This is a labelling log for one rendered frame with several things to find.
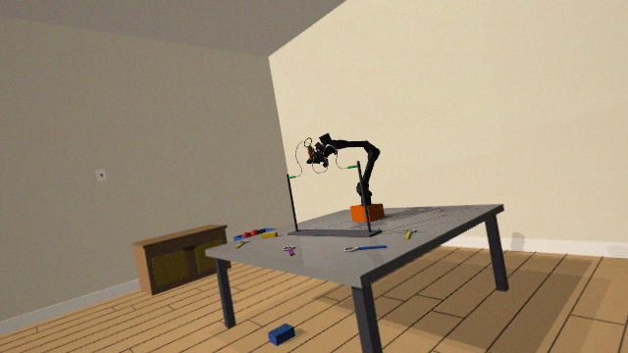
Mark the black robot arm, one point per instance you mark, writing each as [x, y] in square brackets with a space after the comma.
[373, 154]

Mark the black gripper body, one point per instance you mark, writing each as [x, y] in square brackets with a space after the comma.
[321, 156]

